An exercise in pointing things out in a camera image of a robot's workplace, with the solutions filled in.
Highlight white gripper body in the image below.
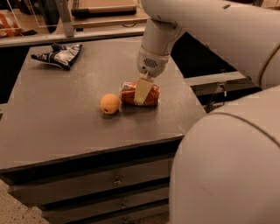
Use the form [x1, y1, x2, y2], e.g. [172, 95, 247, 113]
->
[136, 46, 169, 78]

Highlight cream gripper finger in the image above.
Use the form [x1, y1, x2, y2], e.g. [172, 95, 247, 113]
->
[134, 73, 154, 105]

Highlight red coke can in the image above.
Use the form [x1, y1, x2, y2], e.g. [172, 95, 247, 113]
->
[120, 81, 160, 107]

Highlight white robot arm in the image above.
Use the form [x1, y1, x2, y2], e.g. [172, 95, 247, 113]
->
[137, 0, 280, 224]

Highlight orange fruit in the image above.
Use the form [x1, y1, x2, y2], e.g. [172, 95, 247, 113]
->
[100, 94, 120, 115]

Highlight dark flat board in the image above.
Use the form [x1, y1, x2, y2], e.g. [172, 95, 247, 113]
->
[71, 0, 137, 18]

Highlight blue white chip bag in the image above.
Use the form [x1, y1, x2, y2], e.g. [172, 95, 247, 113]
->
[31, 43, 82, 70]

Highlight grey drawer cabinet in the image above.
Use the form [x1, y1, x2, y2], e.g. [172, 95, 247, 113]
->
[0, 38, 205, 224]

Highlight orange white object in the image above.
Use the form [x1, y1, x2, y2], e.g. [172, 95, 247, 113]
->
[0, 13, 23, 38]

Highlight black power cable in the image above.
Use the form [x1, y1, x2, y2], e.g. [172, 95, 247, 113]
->
[213, 82, 228, 99]

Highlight metal railing frame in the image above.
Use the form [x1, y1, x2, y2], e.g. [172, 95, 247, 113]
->
[0, 0, 148, 47]

